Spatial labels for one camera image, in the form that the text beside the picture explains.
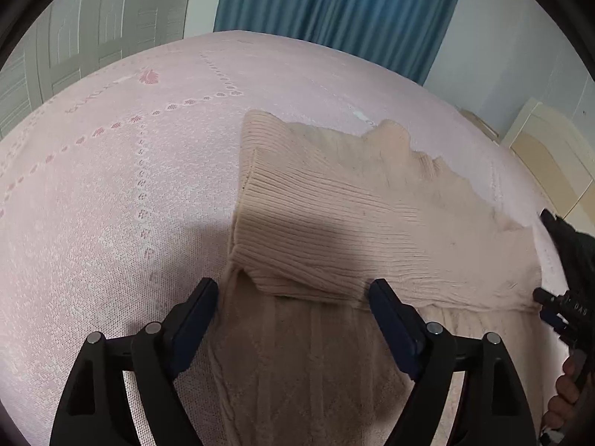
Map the black cloth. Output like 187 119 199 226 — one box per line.
538 208 595 295

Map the blue curtain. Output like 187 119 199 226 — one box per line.
214 0 470 87

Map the white wardrobe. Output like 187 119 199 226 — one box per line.
0 0 228 140

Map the person's right hand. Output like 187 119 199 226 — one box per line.
543 355 584 432

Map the beige knit sweater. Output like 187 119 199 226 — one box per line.
205 109 544 446

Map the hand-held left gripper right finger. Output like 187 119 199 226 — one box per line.
369 279 544 446

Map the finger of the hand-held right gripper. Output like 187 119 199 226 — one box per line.
533 287 565 311
539 307 570 337

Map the brown box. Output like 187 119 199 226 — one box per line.
459 108 502 141

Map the pink patterned bedspread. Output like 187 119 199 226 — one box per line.
0 30 577 446

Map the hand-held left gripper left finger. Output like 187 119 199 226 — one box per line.
49 277 219 446

